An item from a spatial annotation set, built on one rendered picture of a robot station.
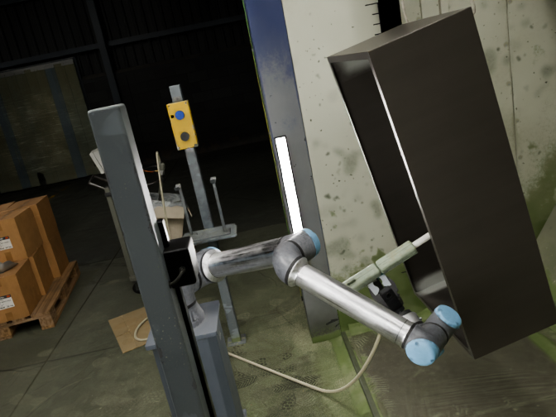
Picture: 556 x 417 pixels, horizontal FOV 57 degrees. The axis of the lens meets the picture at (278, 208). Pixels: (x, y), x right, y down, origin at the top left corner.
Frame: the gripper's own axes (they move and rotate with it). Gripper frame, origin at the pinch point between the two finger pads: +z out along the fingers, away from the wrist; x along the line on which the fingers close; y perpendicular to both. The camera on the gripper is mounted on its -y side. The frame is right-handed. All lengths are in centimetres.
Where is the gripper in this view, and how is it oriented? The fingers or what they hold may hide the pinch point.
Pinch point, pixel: (371, 274)
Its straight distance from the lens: 196.5
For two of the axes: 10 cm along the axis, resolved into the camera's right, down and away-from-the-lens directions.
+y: 3.6, 4.6, 8.1
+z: -4.5, -6.7, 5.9
